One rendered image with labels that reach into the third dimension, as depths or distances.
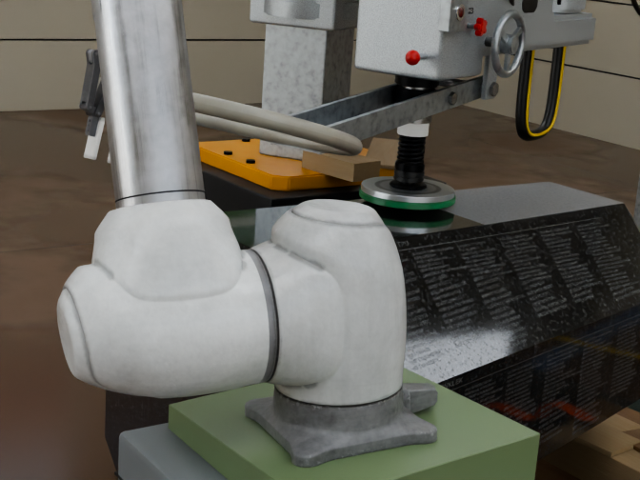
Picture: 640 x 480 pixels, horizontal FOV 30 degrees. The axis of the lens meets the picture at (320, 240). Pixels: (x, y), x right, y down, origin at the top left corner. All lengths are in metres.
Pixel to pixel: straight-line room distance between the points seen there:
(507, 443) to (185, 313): 0.42
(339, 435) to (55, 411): 2.26
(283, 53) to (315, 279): 2.05
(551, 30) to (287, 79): 0.76
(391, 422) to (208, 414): 0.24
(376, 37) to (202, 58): 6.54
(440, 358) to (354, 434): 0.96
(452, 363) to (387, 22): 0.75
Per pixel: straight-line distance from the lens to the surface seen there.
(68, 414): 3.54
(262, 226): 2.42
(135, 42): 1.32
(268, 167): 3.20
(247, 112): 1.87
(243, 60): 9.26
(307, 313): 1.29
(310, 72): 3.27
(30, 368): 3.88
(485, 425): 1.45
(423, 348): 2.29
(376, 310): 1.32
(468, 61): 2.61
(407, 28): 2.54
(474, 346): 2.37
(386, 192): 2.61
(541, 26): 2.95
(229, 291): 1.27
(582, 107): 9.09
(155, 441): 1.50
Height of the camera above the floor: 1.44
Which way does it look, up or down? 15 degrees down
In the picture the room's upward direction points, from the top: 4 degrees clockwise
